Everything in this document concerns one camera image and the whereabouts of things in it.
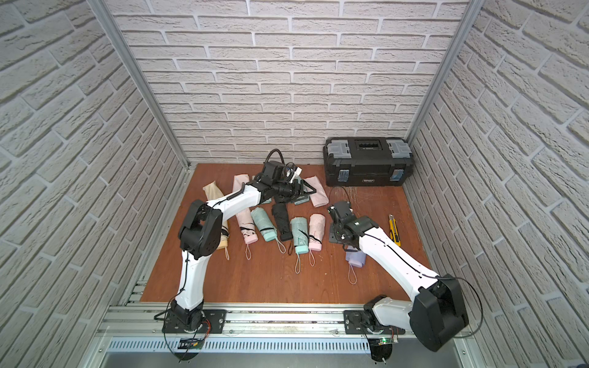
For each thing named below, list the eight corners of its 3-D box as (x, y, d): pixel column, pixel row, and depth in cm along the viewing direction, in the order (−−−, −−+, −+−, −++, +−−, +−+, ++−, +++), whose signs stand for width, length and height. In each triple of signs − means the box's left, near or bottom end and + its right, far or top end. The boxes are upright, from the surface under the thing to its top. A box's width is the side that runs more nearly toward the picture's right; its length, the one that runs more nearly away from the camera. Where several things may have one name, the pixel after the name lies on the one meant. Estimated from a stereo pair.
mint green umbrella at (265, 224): (266, 244, 91) (266, 241, 89) (251, 213, 101) (250, 210, 99) (280, 237, 94) (280, 234, 91) (264, 207, 103) (263, 204, 101)
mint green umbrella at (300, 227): (289, 273, 85) (289, 270, 83) (291, 220, 100) (291, 217, 98) (309, 273, 85) (309, 270, 83) (308, 220, 100) (308, 217, 98)
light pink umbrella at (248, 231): (247, 260, 89) (245, 255, 85) (238, 219, 101) (235, 213, 97) (262, 254, 91) (261, 250, 87) (251, 214, 102) (249, 209, 99)
